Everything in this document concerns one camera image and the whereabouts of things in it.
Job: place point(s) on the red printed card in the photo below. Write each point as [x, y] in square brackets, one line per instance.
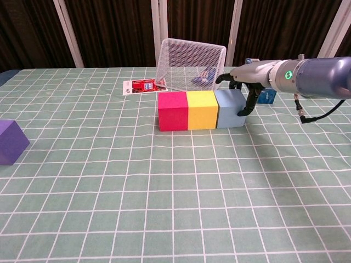
[137, 86]

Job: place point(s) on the light blue foam cube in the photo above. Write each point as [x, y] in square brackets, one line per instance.
[229, 115]

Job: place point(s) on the blue snack packet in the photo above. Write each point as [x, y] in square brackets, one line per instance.
[203, 78]

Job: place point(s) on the white frame post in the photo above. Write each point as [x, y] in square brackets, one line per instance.
[159, 27]
[334, 27]
[68, 35]
[233, 33]

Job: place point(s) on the blue carton box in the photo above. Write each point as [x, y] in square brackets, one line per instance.
[266, 97]

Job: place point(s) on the purple foam cube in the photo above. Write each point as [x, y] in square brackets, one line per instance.
[11, 145]

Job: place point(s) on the dark pleated curtain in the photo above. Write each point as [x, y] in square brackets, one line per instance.
[115, 33]

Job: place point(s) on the green checked tablecloth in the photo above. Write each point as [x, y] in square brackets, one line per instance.
[175, 191]

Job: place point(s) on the yellow foam cube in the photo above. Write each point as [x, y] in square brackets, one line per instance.
[201, 116]

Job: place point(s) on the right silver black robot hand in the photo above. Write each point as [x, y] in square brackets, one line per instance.
[255, 75]

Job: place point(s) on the red foam cube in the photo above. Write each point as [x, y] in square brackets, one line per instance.
[172, 117]

